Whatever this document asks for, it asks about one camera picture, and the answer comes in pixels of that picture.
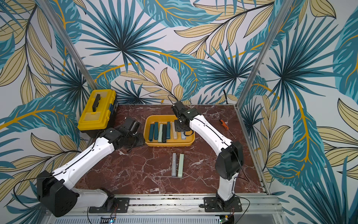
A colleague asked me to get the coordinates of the beige pruner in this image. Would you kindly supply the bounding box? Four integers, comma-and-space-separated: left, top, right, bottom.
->
172, 122, 178, 140

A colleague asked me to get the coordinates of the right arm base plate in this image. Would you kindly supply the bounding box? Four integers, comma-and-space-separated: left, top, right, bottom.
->
201, 196, 242, 212

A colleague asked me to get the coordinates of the aluminium corner post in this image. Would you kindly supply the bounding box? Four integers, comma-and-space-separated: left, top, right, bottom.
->
37, 0, 97, 90
235, 0, 293, 111

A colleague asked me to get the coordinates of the yellow plastic storage tray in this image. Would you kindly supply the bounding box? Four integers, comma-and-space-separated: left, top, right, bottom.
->
144, 115, 195, 147

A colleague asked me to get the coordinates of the left aluminium corner post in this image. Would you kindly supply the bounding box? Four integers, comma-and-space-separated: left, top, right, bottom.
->
37, 0, 97, 90

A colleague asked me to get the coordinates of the right aluminium corner post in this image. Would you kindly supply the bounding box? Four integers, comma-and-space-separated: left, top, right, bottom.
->
235, 0, 293, 111

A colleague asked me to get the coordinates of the yellow black toolbox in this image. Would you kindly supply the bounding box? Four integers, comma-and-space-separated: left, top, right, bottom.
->
78, 89, 117, 138

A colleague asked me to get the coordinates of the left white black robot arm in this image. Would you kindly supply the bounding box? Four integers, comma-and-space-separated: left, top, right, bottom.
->
36, 117, 145, 217

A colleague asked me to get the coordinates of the light green pruner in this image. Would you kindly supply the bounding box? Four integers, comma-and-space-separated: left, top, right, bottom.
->
158, 124, 163, 143
178, 154, 184, 178

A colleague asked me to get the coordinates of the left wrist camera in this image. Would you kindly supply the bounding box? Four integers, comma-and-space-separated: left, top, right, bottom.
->
123, 117, 140, 135

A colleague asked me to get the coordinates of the orange screwdriver right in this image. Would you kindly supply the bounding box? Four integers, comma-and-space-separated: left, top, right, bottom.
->
219, 119, 236, 139

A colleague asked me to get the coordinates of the aluminium front rail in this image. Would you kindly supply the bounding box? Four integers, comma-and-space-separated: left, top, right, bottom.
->
41, 193, 288, 224

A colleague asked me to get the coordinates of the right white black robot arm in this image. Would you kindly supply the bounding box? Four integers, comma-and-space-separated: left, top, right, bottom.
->
171, 101, 244, 212

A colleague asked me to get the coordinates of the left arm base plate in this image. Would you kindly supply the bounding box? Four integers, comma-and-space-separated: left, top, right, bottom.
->
89, 197, 130, 214

